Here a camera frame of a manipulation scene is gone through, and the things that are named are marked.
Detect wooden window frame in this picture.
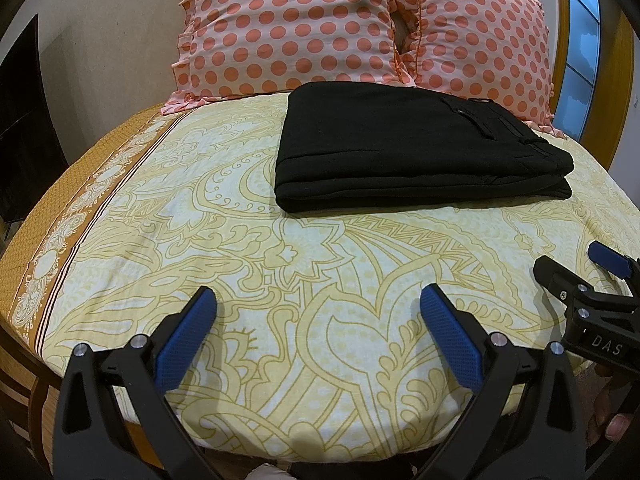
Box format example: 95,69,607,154
482,0,636,182

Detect yellow patterned bed sheet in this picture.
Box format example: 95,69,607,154
0,91,640,462

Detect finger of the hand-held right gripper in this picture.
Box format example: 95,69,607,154
532,256,640,320
588,241,640,279

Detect black pants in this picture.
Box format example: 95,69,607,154
274,81,575,215

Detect person's right hand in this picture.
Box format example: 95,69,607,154
582,360,640,449

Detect pink polka dot pillow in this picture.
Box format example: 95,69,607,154
390,0,564,139
170,0,418,104

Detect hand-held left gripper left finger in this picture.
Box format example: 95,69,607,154
52,286,219,480

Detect dark wooden cabinet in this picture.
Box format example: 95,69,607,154
0,12,69,226

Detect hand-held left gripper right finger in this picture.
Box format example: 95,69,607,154
420,284,589,480

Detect glass window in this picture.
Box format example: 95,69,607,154
562,0,601,137

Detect wooden bed frame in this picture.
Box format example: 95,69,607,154
0,320,137,480

